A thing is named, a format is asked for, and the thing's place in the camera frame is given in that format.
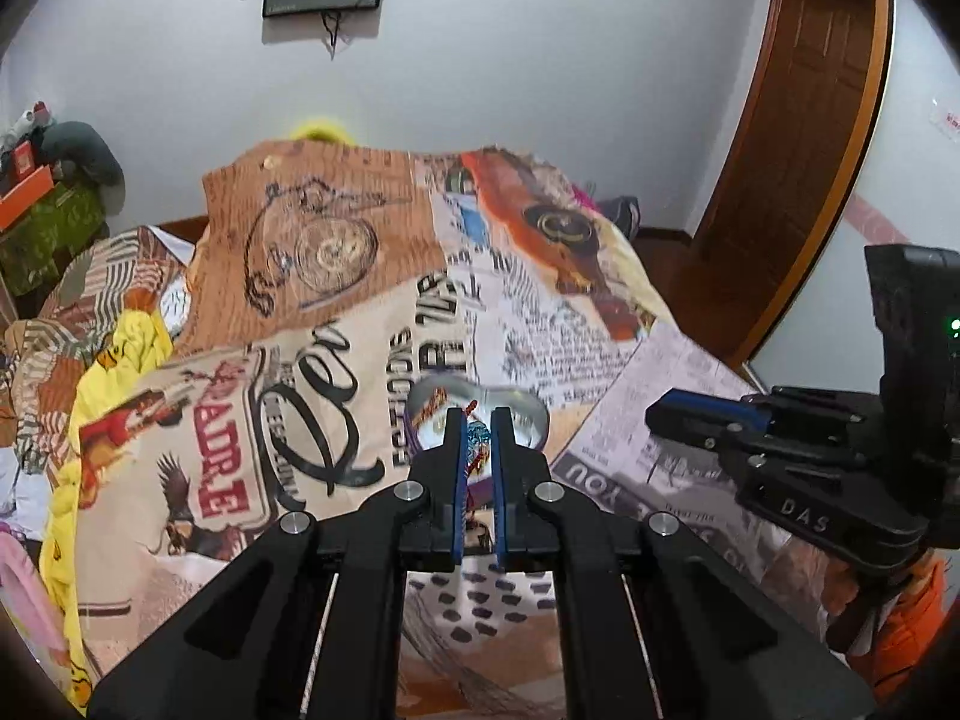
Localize colourful beaded bracelet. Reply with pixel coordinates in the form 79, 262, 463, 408
461, 401, 494, 485

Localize flat orange box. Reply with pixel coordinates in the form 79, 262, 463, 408
0, 165, 56, 231

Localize light pink cloth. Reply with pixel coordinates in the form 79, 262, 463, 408
0, 523, 74, 685

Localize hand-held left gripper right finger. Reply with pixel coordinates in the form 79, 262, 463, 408
490, 405, 876, 720

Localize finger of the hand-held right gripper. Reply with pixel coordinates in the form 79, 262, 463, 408
664, 387, 884, 434
645, 397, 884, 467

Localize dark backpack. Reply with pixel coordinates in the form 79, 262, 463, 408
594, 195, 643, 239

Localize striped brown bedding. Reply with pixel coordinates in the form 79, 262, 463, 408
0, 229, 200, 466

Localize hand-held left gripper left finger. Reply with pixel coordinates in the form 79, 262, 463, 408
86, 406, 468, 720

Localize grey cushion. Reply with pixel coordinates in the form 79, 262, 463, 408
41, 121, 125, 190

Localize black hanging cable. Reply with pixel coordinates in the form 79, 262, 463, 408
319, 7, 347, 59

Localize green patterned cloth cover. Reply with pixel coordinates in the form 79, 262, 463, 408
0, 180, 107, 299

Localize white plastic bags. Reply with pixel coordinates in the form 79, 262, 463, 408
0, 100, 55, 145

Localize yellow cloth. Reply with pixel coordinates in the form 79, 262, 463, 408
39, 306, 179, 715

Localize printed newspaper-pattern blanket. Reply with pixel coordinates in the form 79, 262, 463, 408
0, 139, 833, 720

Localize brown wooden door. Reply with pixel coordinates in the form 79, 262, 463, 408
666, 0, 899, 370

